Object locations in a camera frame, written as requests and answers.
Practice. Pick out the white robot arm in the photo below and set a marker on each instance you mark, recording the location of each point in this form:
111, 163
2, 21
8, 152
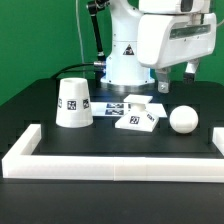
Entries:
123, 70

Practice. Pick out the white U-shaped fence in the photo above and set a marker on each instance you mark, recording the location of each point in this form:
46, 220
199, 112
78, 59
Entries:
21, 162

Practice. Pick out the white lamp bulb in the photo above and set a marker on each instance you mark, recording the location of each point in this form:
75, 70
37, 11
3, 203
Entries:
183, 119

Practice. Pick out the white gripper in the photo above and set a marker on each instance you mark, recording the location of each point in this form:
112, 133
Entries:
166, 40

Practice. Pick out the white lamp shade cone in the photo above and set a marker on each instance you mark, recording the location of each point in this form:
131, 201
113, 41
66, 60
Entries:
74, 107

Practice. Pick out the white lamp base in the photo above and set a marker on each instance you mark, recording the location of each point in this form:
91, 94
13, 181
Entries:
138, 118

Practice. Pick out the paper sheet with markers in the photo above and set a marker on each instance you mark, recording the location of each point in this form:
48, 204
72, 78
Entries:
119, 109

